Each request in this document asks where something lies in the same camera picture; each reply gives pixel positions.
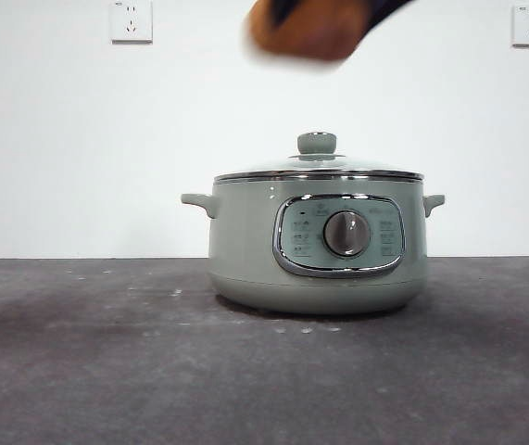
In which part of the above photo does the brown potato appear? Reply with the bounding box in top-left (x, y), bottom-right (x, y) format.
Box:
top-left (243, 0), bottom-right (372, 64)

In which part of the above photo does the pale green electric pot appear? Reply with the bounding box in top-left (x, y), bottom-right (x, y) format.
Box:
top-left (180, 173), bottom-right (447, 317)

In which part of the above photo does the glass lid with green knob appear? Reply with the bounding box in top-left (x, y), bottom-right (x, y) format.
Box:
top-left (212, 132), bottom-right (425, 183)

